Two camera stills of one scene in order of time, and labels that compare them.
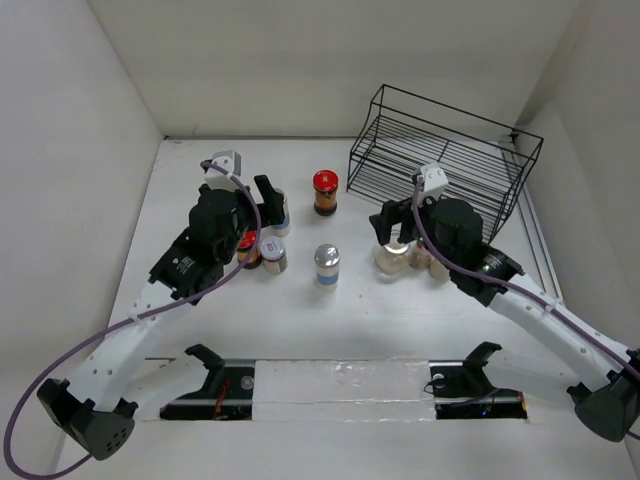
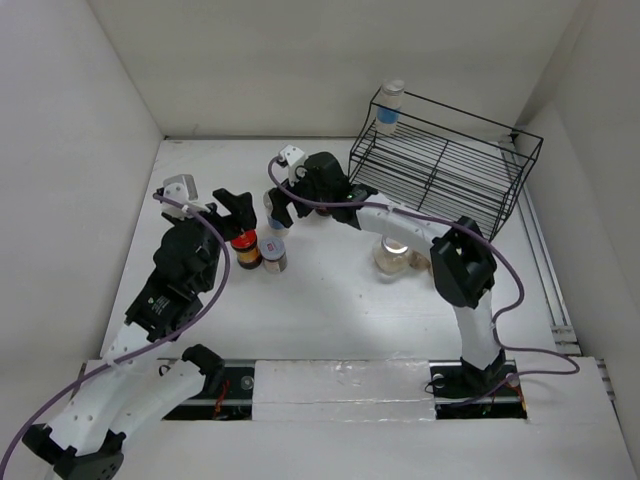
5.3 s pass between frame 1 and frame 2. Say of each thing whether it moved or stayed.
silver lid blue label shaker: moved
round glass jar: stayed
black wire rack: stayed
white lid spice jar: stayed
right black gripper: moved
